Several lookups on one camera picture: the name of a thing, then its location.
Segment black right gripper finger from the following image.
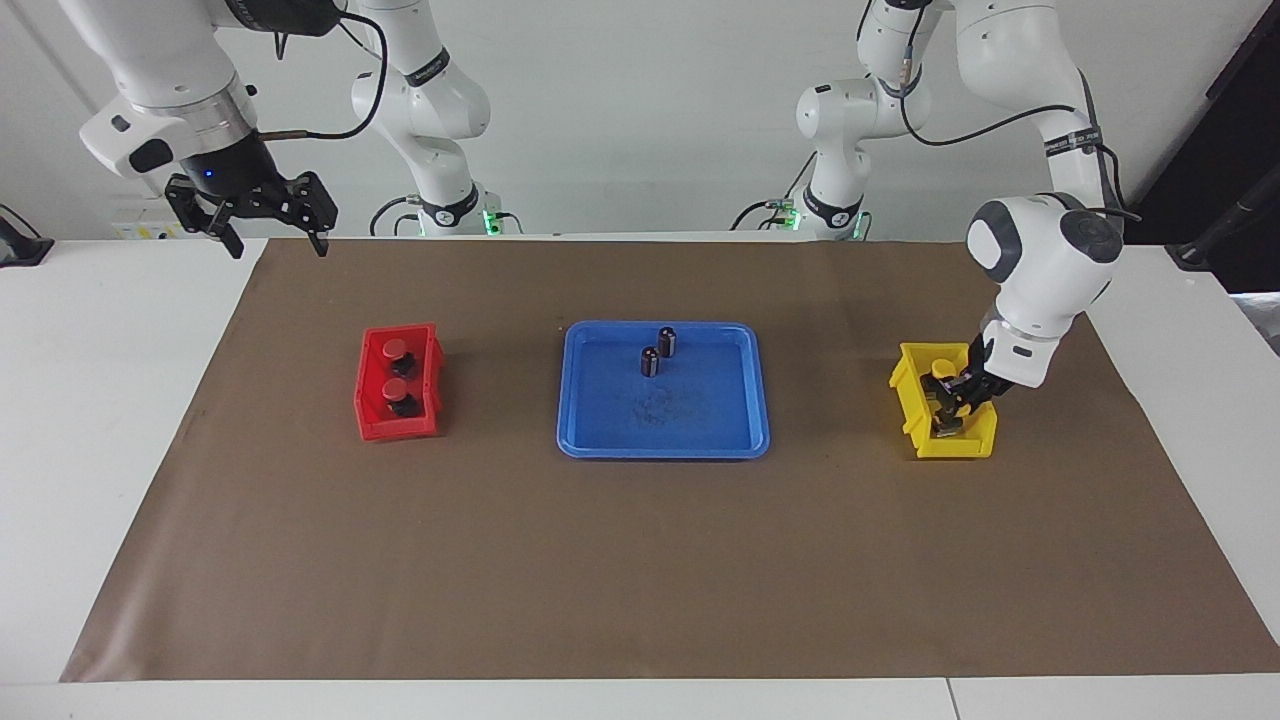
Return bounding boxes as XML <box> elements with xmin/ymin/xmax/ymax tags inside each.
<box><xmin>288</xmin><ymin>172</ymin><xmax>339</xmax><ymax>258</ymax></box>
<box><xmin>200</xmin><ymin>204</ymin><xmax>245</xmax><ymax>260</ymax></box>

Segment yellow plastic bin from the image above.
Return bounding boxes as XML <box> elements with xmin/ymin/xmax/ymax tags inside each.
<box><xmin>889</xmin><ymin>341</ymin><xmax>999</xmax><ymax>461</ymax></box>

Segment red plastic bin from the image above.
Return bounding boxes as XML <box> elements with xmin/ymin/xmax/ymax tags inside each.
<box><xmin>354</xmin><ymin>322</ymin><xmax>446</xmax><ymax>443</ymax></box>

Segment small black table device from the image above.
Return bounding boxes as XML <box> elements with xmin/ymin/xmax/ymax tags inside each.
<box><xmin>0</xmin><ymin>203</ymin><xmax>55</xmax><ymax>268</ymax></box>

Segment black stand pole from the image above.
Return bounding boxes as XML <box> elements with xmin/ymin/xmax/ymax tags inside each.
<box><xmin>1165</xmin><ymin>165</ymin><xmax>1280</xmax><ymax>273</ymax></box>

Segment blue plastic tray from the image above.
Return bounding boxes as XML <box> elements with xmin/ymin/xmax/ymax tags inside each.
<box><xmin>556</xmin><ymin>320</ymin><xmax>772</xmax><ymax>461</ymax></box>

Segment black partition panel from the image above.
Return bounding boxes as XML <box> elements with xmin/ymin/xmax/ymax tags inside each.
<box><xmin>1105</xmin><ymin>0</ymin><xmax>1280</xmax><ymax>296</ymax></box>

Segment brown paper table mat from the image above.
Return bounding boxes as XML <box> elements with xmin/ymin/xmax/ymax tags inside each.
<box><xmin>58</xmin><ymin>236</ymin><xmax>1280</xmax><ymax>684</ymax></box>

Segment black right base cables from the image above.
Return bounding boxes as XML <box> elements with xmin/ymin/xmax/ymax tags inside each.
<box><xmin>368</xmin><ymin>193</ymin><xmax>426</xmax><ymax>238</ymax></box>

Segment black base cables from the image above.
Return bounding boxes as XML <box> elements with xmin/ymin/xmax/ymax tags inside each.
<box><xmin>368</xmin><ymin>193</ymin><xmax>426</xmax><ymax>238</ymax></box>
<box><xmin>728</xmin><ymin>155</ymin><xmax>816</xmax><ymax>233</ymax></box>

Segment white wall socket box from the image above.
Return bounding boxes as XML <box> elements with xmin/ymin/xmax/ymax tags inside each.
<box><xmin>108</xmin><ymin>195</ymin><xmax>201</xmax><ymax>241</ymax></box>

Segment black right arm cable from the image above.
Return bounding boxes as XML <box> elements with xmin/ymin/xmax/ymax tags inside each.
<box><xmin>255</xmin><ymin>0</ymin><xmax>391</xmax><ymax>141</ymax></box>

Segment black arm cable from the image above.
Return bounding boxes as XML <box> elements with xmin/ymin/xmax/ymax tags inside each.
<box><xmin>255</xmin><ymin>0</ymin><xmax>391</xmax><ymax>141</ymax></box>
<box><xmin>897</xmin><ymin>40</ymin><xmax>1143</xmax><ymax>223</ymax></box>

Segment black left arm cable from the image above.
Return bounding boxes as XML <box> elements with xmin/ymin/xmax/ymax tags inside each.
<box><xmin>897</xmin><ymin>40</ymin><xmax>1143</xmax><ymax>223</ymax></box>

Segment black left base cables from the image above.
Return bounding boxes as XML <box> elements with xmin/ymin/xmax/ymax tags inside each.
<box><xmin>728</xmin><ymin>155</ymin><xmax>816</xmax><ymax>233</ymax></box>

